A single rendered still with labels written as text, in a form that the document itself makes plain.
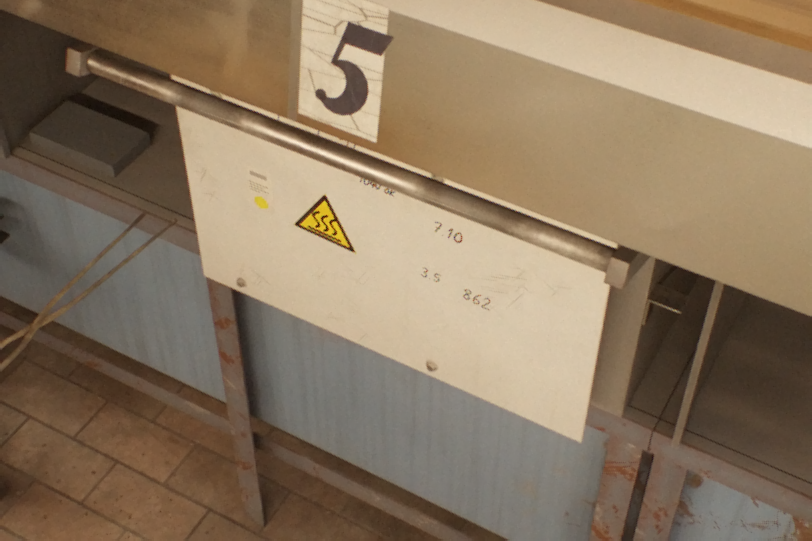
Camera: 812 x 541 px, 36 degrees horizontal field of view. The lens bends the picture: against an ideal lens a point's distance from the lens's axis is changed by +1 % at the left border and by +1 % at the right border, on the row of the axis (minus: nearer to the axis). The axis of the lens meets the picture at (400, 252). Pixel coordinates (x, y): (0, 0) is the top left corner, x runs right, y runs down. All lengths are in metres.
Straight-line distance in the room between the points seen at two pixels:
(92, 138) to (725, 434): 1.15
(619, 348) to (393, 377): 0.54
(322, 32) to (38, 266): 1.52
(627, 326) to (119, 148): 0.96
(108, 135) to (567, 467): 0.96
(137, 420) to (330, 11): 1.87
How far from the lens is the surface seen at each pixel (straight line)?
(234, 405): 2.37
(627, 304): 1.63
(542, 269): 1.46
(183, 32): 1.26
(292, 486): 2.74
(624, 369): 1.72
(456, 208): 1.29
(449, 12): 1.08
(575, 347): 1.53
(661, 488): 1.90
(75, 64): 1.51
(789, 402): 1.87
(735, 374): 1.88
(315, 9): 1.15
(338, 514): 2.69
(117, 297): 2.47
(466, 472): 2.21
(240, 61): 1.22
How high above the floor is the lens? 2.28
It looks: 46 degrees down
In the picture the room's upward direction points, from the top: straight up
